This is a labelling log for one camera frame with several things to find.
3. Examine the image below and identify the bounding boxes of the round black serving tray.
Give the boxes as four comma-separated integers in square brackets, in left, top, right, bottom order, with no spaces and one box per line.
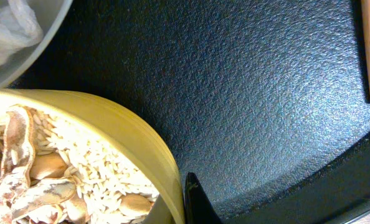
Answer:
[13,1,370,223]

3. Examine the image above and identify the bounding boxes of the grey plate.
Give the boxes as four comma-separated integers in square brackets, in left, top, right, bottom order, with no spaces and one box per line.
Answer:
[0,0,72,88]

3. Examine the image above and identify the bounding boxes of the white napkin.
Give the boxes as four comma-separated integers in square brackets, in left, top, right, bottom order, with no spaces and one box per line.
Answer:
[0,0,44,66]

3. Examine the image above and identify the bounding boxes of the food scraps with rice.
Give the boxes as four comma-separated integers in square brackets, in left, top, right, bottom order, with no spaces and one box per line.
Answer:
[0,105,159,223]

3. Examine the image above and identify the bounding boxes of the yellow bowl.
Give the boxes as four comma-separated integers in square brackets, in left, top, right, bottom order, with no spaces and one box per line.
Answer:
[0,89,186,223]

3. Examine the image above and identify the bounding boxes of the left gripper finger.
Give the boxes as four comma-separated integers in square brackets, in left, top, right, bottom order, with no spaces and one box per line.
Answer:
[184,172,222,224]

